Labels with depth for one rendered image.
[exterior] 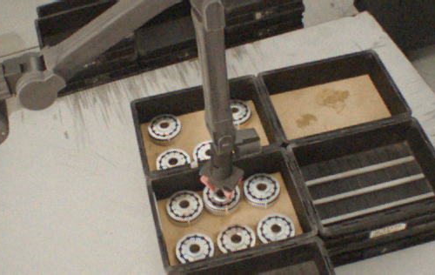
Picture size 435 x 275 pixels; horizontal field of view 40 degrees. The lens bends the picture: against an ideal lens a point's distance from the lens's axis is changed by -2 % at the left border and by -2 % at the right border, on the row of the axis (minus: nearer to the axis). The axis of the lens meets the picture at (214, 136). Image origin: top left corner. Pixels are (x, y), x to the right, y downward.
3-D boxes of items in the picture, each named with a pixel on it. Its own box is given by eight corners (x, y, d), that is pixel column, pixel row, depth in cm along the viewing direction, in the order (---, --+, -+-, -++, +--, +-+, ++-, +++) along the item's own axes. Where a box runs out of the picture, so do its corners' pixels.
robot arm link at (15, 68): (-5, 63, 119) (-4, 78, 115) (44, 48, 121) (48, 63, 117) (10, 97, 126) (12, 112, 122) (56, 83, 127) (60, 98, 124)
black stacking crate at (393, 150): (317, 256, 161) (320, 234, 152) (284, 171, 179) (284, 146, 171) (451, 220, 165) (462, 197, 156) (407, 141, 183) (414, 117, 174)
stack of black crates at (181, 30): (150, 105, 291) (138, 53, 265) (134, 65, 309) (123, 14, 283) (228, 83, 297) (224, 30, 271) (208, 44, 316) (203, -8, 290)
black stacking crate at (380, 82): (284, 170, 180) (284, 145, 171) (256, 99, 198) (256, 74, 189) (406, 140, 183) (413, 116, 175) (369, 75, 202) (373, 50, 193)
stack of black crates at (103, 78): (68, 130, 284) (42, 61, 249) (58, 89, 302) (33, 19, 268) (149, 107, 290) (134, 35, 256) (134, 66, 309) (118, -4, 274)
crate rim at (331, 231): (319, 238, 153) (320, 234, 151) (284, 150, 172) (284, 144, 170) (461, 202, 157) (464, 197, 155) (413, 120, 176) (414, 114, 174)
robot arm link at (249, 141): (207, 115, 150) (218, 137, 144) (250, 103, 152) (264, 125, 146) (209, 149, 158) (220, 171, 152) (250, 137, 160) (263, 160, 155)
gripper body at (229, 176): (211, 159, 164) (210, 142, 159) (244, 175, 161) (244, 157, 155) (198, 176, 161) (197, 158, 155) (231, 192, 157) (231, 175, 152)
